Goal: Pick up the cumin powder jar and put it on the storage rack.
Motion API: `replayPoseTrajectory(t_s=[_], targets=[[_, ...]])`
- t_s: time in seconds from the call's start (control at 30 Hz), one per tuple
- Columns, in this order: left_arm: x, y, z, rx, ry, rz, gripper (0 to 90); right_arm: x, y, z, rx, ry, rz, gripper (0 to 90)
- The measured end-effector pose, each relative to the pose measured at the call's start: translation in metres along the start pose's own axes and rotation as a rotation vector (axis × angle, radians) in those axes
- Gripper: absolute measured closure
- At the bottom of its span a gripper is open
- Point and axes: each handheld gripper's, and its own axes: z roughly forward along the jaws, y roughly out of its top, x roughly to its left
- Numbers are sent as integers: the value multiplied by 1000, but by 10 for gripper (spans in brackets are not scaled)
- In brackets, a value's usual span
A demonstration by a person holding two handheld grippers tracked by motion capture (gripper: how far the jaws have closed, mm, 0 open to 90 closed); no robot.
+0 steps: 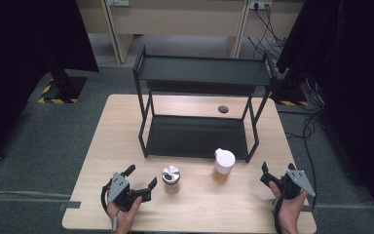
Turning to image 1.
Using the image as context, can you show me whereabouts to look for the black floor cable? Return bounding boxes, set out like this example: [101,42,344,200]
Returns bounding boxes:
[277,74,326,209]

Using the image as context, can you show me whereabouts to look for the black metal shelf rack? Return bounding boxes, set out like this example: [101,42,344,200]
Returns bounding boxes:
[132,44,278,164]

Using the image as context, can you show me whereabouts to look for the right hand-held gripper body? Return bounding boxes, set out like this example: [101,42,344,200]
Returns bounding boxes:
[260,169,317,200]

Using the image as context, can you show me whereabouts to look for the black stand base striped tape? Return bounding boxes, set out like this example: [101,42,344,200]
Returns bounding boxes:
[269,72,309,107]
[37,68,89,105]

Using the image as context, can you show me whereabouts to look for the black curtain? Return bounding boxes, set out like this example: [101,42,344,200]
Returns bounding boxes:
[0,0,100,169]
[276,0,374,228]

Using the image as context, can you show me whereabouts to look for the black cable bundle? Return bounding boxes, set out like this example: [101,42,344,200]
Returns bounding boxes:
[246,2,288,60]

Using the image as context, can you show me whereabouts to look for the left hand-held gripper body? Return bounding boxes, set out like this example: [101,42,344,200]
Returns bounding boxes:
[107,172,153,213]

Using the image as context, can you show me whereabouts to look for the white power outlet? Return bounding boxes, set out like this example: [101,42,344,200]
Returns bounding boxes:
[249,0,274,11]
[107,0,131,8]

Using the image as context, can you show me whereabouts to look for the white-lidded amber cup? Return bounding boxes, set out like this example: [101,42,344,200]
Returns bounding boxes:
[211,147,237,184]

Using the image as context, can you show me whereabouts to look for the glass jar with silver lid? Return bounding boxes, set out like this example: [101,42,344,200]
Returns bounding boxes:
[161,165,181,195]

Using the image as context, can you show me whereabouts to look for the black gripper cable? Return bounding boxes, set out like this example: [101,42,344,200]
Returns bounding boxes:
[100,180,113,215]
[271,194,285,234]

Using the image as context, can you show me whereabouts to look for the person's left hand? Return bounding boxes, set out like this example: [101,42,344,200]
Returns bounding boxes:
[106,195,143,234]

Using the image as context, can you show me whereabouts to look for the beige desk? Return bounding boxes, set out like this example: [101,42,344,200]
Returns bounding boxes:
[76,0,306,64]

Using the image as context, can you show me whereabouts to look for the person's right hand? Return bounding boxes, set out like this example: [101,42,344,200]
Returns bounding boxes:
[268,180,310,234]

